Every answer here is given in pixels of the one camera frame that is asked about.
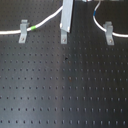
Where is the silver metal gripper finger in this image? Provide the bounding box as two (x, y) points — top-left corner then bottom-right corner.
(60, 0), (73, 32)

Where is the white cable with coloured bands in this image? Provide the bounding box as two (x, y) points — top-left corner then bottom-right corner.
(0, 0), (128, 38)

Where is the middle grey cable clip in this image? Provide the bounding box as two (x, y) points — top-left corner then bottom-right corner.
(61, 29), (68, 44)

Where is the grey cable clip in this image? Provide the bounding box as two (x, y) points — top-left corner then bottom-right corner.
(61, 29), (68, 44)
(19, 20), (29, 43)
(103, 21), (114, 45)

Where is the right grey cable clip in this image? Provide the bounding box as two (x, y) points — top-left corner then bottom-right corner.
(103, 21), (114, 45)

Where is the left grey cable clip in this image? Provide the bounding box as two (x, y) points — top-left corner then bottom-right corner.
(19, 20), (29, 43)

